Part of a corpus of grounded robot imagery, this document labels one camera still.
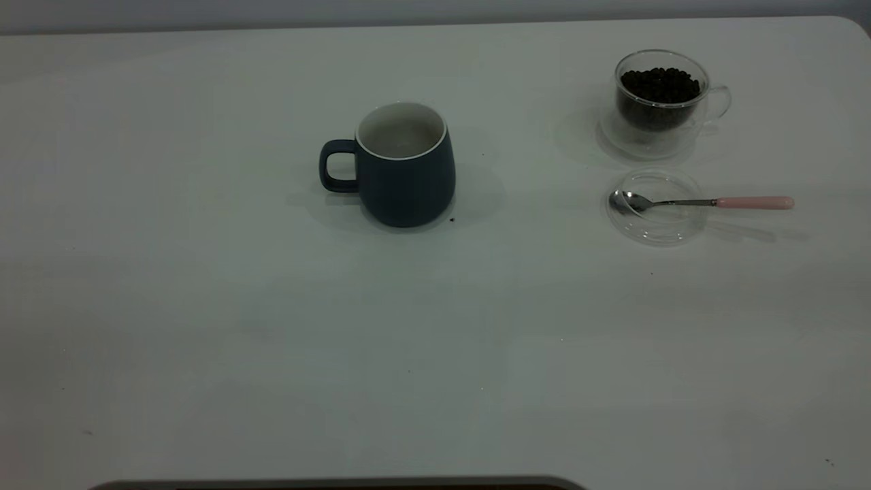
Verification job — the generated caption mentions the dark grey ceramic mug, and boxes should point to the dark grey ceramic mug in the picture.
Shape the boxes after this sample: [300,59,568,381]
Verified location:
[318,101,457,229]

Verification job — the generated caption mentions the pink handled metal spoon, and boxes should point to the pink handled metal spoon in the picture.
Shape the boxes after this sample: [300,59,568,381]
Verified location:
[609,190,795,216]

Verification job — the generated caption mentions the clear round glass lid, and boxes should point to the clear round glass lid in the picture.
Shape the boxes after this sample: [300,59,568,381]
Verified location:
[606,168,708,247]

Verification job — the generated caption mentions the dark coffee beans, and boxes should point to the dark coffee beans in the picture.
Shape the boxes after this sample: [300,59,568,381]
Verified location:
[619,67,702,130]

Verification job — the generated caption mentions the clear glass cup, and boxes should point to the clear glass cup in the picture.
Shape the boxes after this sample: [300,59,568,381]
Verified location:
[614,48,733,133]

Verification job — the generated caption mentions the clear glass saucer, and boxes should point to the clear glass saucer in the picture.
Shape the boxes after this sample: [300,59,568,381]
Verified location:
[597,109,700,162]

